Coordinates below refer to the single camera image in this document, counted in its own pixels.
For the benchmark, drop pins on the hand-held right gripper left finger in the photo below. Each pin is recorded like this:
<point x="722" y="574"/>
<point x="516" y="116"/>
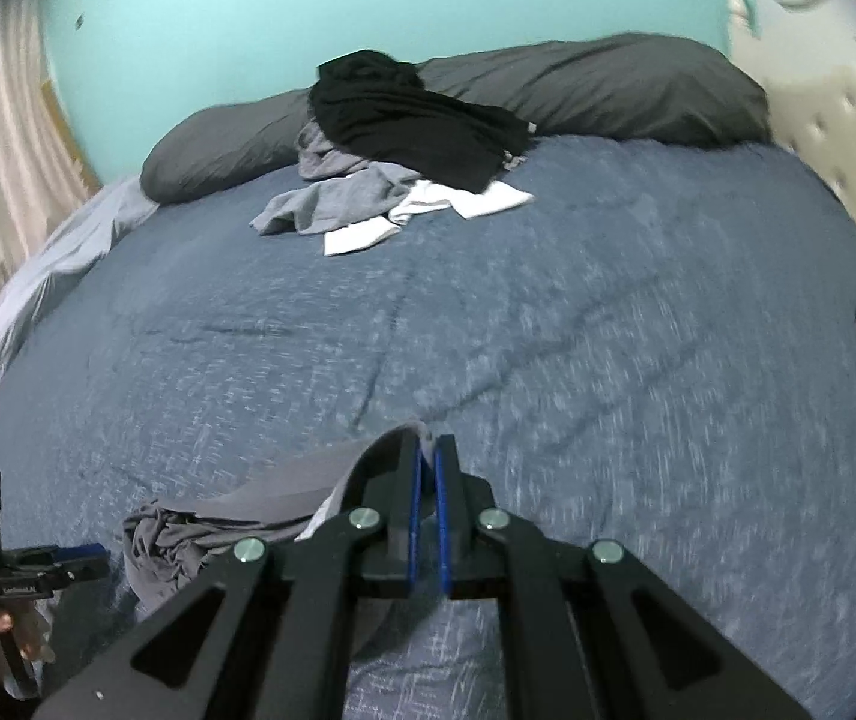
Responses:
<point x="415" y="532"/>

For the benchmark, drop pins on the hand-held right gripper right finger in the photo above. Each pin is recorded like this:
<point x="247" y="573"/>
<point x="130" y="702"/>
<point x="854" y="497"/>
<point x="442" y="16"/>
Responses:
<point x="443" y="532"/>

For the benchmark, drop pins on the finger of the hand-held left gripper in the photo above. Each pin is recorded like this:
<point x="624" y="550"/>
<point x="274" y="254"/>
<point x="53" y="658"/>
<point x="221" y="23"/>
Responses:
<point x="79" y="566"/>

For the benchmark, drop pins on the grey t-shirt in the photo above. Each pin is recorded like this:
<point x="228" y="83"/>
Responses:
<point x="195" y="532"/>

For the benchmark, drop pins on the blue patterned bedspread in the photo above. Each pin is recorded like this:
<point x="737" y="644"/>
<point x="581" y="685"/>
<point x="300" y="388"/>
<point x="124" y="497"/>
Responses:
<point x="548" y="315"/>

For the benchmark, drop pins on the pale grey blanket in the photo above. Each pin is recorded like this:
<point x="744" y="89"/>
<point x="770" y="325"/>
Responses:
<point x="45" y="270"/>

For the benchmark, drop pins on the white garment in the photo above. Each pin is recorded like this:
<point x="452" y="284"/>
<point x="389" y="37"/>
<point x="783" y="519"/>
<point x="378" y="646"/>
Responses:
<point x="488" y="202"/>

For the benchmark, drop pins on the light grey heather garment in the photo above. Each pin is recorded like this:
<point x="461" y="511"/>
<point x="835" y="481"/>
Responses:
<point x="330" y="199"/>

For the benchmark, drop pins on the pale pink curtain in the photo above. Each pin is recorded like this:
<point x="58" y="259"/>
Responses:
<point x="0" y="165"/>

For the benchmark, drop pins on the wooden board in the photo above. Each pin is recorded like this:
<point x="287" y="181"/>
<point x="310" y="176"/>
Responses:
<point x="71" y="135"/>

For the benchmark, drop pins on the black garment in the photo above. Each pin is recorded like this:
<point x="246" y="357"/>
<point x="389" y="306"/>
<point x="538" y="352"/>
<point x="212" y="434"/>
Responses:
<point x="398" y="112"/>

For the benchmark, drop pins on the dark grey long pillow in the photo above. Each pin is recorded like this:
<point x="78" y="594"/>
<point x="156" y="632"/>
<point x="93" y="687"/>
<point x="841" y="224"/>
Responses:
<point x="623" y="90"/>

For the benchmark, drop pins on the cream tufted headboard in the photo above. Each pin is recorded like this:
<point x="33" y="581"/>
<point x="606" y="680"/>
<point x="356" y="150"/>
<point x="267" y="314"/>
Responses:
<point x="826" y="127"/>

